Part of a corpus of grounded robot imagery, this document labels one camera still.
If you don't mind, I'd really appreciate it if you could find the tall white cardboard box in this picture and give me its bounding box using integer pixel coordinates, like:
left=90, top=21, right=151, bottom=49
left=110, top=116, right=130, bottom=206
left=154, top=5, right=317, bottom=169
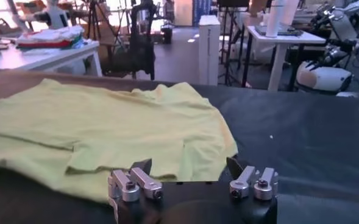
left=197, top=15, right=222, bottom=87

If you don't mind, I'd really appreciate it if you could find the dark tablet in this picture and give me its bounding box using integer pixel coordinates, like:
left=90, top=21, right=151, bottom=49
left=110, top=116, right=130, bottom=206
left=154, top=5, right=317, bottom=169
left=254, top=24, right=304, bottom=37

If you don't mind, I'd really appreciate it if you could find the black office chair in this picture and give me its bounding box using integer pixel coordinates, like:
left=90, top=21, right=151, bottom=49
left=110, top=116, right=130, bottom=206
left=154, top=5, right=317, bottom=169
left=101, top=1, right=157, bottom=81

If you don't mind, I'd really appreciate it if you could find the white bottle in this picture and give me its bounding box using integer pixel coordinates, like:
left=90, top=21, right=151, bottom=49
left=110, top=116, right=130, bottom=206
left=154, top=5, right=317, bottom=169
left=265, top=0, right=286, bottom=38

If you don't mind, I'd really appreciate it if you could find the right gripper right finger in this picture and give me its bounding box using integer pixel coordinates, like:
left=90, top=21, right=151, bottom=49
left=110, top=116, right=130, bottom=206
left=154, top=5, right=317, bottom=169
left=226, top=156, right=279, bottom=201

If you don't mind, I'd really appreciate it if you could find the yellow t-shirt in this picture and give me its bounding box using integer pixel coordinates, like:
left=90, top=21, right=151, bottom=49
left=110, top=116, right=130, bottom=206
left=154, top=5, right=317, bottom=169
left=0, top=78, right=239, bottom=205

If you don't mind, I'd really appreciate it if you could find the folded clothes stack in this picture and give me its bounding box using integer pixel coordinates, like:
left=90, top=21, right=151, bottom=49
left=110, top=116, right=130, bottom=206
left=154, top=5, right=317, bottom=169
left=15, top=24, right=85, bottom=50

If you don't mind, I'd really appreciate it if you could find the black tripod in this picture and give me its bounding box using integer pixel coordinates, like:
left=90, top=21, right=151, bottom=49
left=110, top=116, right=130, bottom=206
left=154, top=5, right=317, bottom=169
left=85, top=0, right=119, bottom=41

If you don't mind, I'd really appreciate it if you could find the white table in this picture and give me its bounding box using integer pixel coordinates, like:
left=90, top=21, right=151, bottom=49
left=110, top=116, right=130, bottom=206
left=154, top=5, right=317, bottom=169
left=0, top=38, right=103, bottom=77

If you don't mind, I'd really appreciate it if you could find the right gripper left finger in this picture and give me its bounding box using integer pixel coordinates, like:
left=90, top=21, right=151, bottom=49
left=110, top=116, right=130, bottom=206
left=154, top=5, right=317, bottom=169
left=107, top=158, right=165, bottom=203

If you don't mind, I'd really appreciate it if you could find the white humanoid robot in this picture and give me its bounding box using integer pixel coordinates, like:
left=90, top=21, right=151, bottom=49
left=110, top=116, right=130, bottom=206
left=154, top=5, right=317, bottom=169
left=294, top=0, right=359, bottom=99
left=23, top=0, right=69, bottom=30

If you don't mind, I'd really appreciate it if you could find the small white standing desk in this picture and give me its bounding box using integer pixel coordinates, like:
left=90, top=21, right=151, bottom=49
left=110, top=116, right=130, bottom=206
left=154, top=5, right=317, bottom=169
left=241, top=25, right=327, bottom=93

